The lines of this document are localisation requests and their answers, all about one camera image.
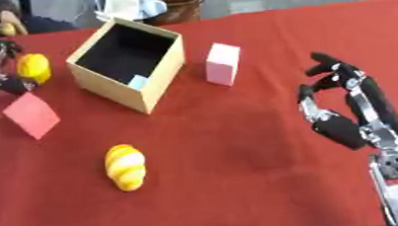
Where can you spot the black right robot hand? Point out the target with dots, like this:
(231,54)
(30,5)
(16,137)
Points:
(343,130)

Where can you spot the person's hand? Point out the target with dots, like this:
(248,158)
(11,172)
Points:
(11,17)

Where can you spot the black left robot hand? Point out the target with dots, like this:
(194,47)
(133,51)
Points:
(11,85)

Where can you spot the small yellow object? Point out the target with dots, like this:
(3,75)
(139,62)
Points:
(7,30)

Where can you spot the yellow toy fruit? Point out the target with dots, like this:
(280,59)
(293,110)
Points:
(34,67)

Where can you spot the tan cardboard box black inside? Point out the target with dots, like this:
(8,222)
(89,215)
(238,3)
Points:
(120,86)

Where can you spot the person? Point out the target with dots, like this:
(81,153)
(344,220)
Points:
(47,24)

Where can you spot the red cube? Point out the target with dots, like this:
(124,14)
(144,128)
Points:
(32,116)

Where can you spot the white bag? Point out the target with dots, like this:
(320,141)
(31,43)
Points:
(126,4)

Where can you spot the light blue block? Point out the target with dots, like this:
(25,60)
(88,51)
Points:
(138,82)

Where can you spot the pink white cube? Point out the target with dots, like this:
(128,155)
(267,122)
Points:
(222,65)

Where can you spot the yellow toy croissant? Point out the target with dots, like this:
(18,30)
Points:
(125,167)

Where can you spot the brown bag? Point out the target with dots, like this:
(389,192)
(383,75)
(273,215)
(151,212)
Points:
(181,5)

